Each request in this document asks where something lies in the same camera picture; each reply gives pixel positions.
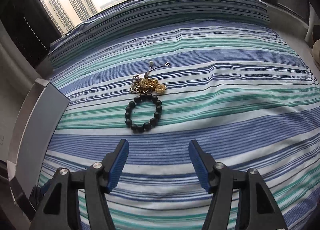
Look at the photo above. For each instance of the striped blue green bedsheet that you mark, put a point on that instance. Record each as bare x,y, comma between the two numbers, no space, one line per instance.
238,89

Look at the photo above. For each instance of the beige cushion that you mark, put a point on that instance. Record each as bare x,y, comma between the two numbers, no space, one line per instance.
316,45

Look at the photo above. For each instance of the striped pillow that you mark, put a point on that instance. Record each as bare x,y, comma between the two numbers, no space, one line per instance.
134,16

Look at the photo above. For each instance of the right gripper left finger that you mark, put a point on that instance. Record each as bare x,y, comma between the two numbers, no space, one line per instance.
114,163

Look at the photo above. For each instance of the white cardboard box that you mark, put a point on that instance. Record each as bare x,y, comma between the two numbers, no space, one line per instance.
35,124

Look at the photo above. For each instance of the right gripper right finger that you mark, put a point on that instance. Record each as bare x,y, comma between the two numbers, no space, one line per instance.
203,165

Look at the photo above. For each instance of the gold rings and charms pile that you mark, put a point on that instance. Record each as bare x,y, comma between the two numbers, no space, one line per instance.
147,82

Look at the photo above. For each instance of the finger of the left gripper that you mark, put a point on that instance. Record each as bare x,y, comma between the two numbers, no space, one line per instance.
38,193

